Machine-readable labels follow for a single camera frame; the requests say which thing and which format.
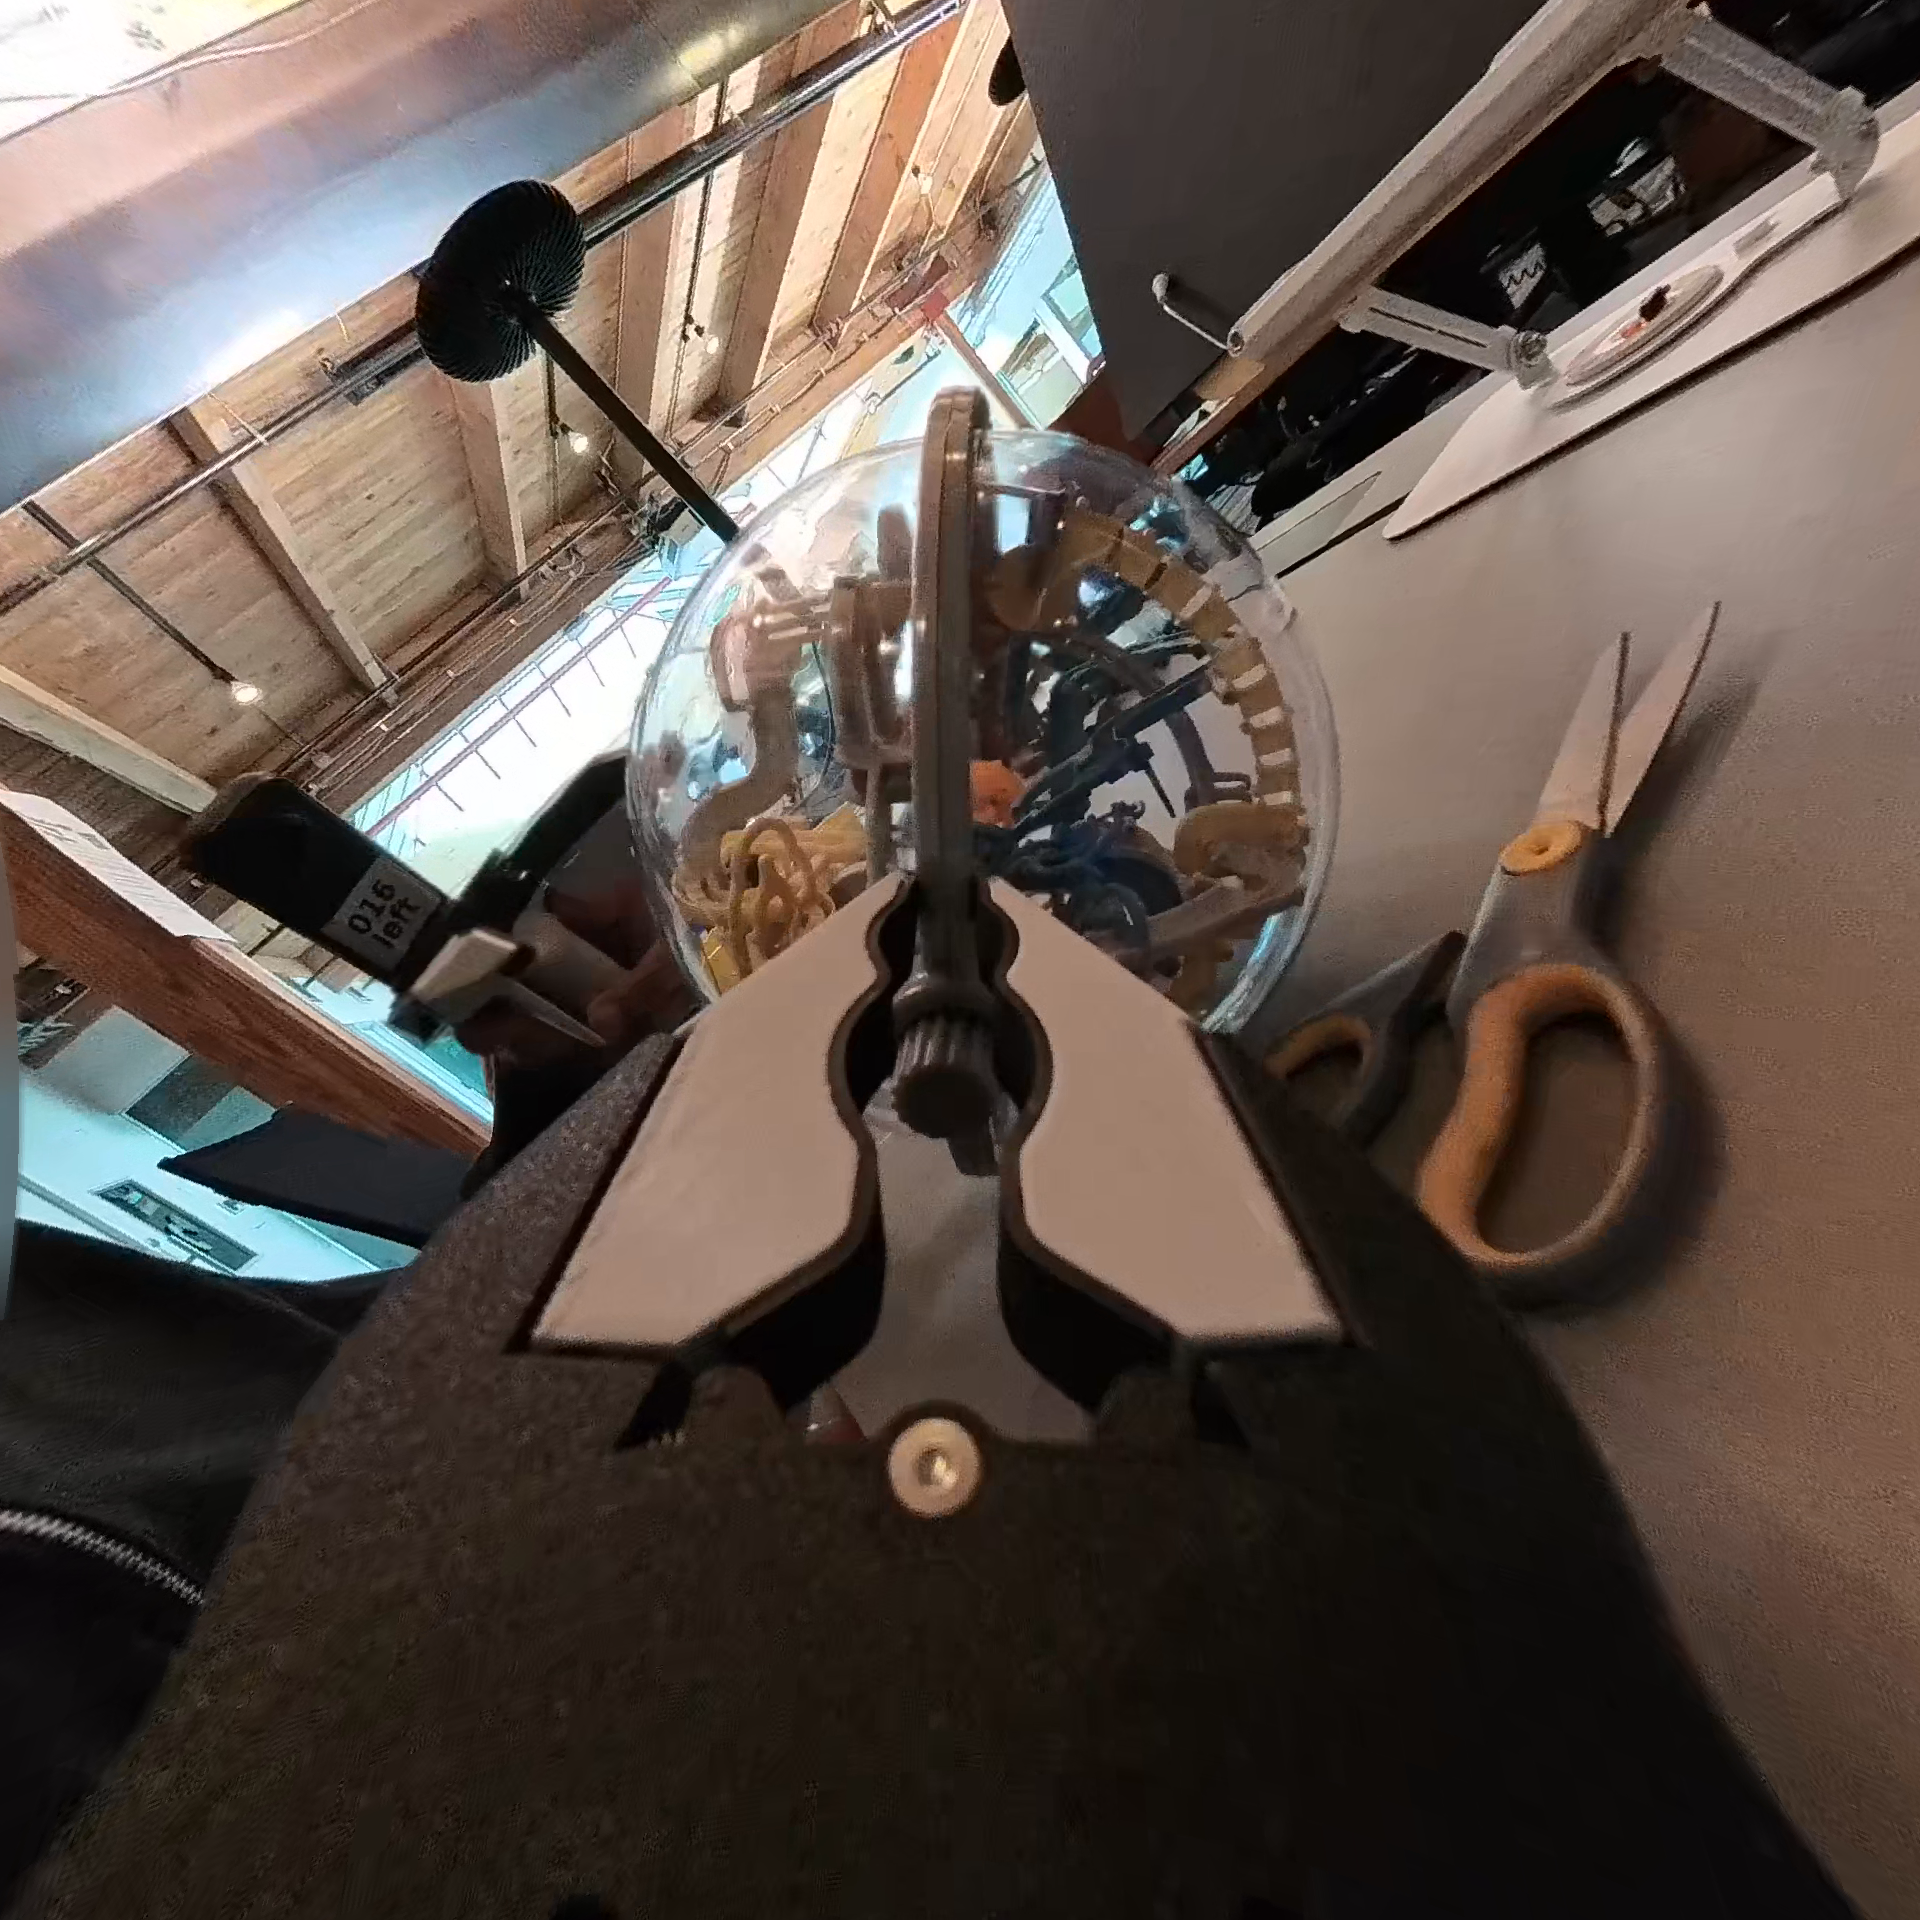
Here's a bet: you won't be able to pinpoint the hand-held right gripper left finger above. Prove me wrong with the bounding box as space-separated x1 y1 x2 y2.
529 873 916 1353

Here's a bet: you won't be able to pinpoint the grey yellow scissors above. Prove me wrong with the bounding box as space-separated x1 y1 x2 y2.
1265 599 1729 1316

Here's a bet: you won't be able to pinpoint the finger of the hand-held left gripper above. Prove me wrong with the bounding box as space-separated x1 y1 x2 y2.
392 929 530 1041

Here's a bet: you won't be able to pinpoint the wooden post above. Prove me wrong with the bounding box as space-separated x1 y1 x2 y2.
0 784 496 1161

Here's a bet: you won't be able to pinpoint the person's black jacket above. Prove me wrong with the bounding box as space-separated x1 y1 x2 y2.
0 1218 395 1892

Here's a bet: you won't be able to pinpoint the person's left hand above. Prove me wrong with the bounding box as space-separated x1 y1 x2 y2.
563 883 700 1051

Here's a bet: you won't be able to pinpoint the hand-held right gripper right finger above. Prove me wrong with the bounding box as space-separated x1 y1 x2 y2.
983 877 1347 1353

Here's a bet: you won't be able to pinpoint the black divider panel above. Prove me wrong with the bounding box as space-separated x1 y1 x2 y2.
995 0 1652 442

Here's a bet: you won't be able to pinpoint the black floor lamp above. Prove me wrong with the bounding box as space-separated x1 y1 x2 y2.
412 181 747 548

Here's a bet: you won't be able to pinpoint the white paper notice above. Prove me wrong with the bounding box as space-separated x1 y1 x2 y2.
23 791 240 952

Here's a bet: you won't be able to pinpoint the white model on stand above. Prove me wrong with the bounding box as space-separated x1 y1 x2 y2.
1149 0 1920 543

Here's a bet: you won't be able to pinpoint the clear plastic maze ball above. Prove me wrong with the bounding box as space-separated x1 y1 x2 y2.
625 385 1339 1181

